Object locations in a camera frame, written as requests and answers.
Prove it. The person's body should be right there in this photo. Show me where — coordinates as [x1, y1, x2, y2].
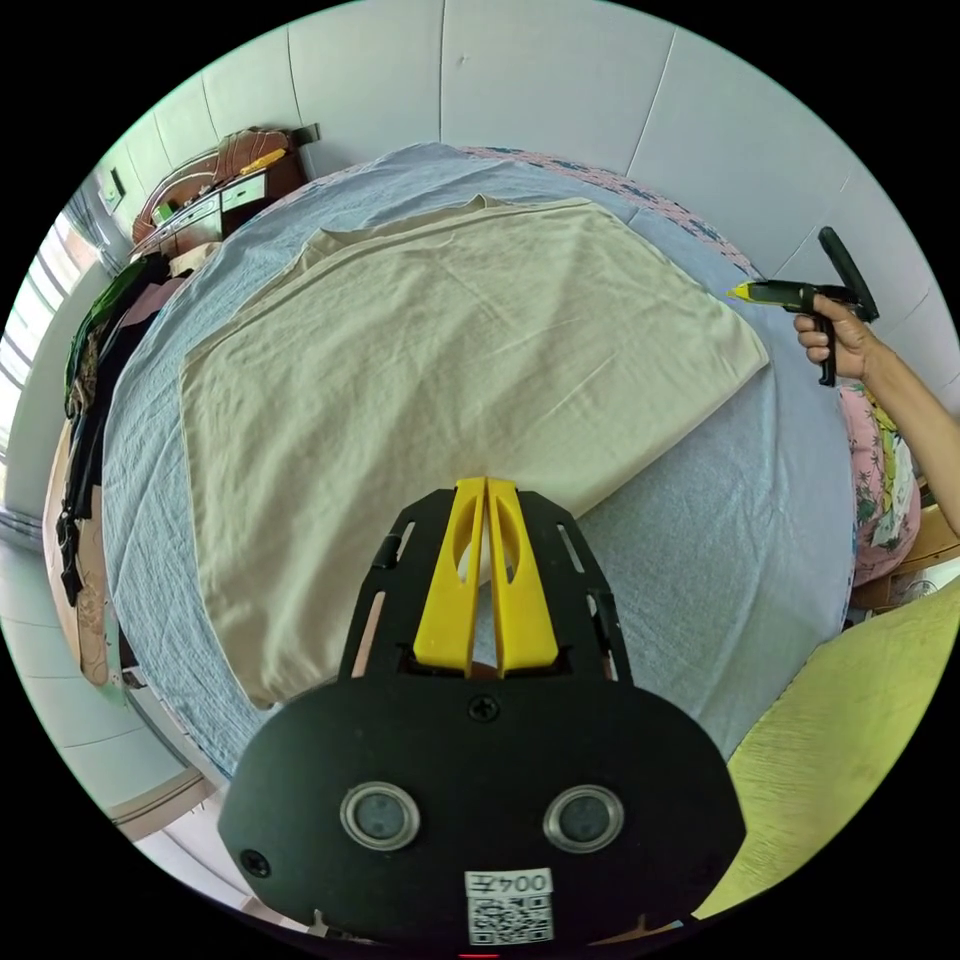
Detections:
[689, 575, 960, 921]

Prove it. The pink floral pillow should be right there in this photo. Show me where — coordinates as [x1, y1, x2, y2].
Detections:
[836, 380, 923, 591]

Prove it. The bed with blue sheet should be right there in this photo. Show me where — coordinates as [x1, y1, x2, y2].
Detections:
[44, 142, 858, 781]

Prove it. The person's right hand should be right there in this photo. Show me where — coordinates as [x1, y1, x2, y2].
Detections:
[794, 293, 891, 384]

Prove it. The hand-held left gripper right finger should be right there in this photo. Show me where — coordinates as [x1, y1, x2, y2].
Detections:
[488, 476, 561, 671]

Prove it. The brown wooden cupboard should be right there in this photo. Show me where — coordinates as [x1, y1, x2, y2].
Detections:
[131, 125, 322, 261]

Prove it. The person's right forearm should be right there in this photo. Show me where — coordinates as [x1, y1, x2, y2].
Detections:
[860, 350, 960, 538]

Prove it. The pile of clothes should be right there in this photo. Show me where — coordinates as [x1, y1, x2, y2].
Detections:
[56, 251, 198, 610]

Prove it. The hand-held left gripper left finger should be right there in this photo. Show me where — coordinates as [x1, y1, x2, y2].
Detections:
[413, 476, 490, 670]

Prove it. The light yellow short sleeve shirt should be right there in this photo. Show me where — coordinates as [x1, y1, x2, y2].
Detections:
[179, 193, 772, 711]

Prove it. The window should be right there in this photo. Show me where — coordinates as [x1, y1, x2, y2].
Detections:
[0, 209, 103, 526]

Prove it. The brown carton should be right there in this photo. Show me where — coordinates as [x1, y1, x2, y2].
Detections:
[851, 485, 960, 613]

